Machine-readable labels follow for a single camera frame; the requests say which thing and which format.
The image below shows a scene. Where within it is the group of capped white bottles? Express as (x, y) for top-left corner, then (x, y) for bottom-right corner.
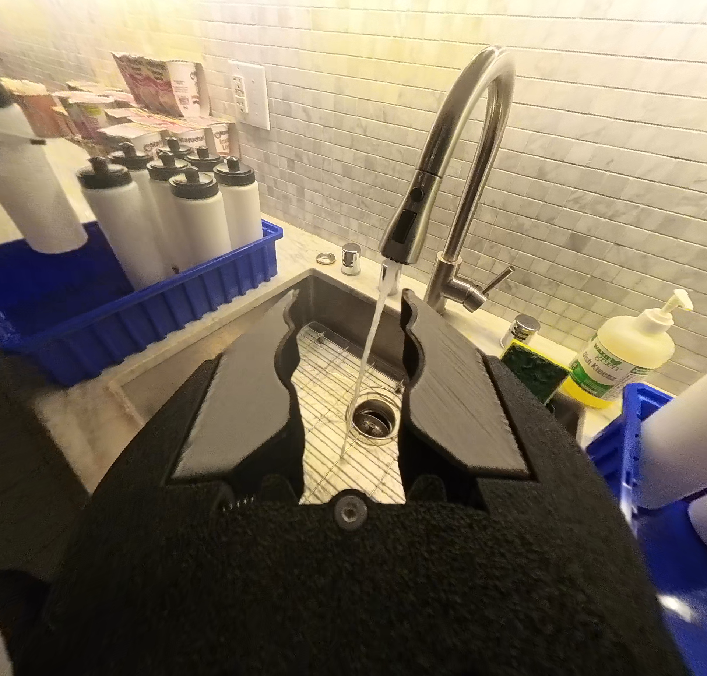
(76, 137), (265, 290)

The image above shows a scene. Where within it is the brown box of stir sticks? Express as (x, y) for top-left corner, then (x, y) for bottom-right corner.
(11, 80), (61, 138)

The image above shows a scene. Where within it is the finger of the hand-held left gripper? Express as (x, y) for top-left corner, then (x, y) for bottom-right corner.
(0, 126), (47, 149)

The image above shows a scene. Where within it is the dish soap pump bottle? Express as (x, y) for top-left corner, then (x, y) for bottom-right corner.
(560, 288), (694, 409)

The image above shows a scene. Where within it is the blue plastic bin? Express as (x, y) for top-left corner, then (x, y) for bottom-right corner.
(585, 383), (707, 676)
(0, 219), (284, 387)

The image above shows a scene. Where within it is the stainless pull-down faucet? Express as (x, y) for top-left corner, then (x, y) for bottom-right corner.
(378, 45), (517, 315)

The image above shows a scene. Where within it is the sink drain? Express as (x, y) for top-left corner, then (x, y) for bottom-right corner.
(347, 389), (400, 442)

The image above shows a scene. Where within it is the stainless steel sink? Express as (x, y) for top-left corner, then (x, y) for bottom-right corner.
(108, 270), (586, 506)

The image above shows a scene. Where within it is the stack of printed noodle cartons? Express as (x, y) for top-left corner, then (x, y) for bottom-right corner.
(52, 52), (241, 158)

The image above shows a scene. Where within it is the running water stream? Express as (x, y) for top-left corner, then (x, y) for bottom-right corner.
(340, 262), (401, 461)

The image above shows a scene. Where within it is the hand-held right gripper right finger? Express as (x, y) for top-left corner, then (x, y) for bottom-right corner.
(399, 288), (534, 482)

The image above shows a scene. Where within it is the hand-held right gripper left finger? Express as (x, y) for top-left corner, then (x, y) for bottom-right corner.
(170, 289), (306, 486)

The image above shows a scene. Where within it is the white wall outlet plate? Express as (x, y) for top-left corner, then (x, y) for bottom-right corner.
(228, 60), (271, 131)

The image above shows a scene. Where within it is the green and yellow sponge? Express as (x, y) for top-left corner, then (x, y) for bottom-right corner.
(500, 339), (571, 406)

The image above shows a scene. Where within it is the white plastic squeeze bottle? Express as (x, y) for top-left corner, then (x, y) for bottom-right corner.
(0, 99), (89, 254)
(635, 378), (707, 511)

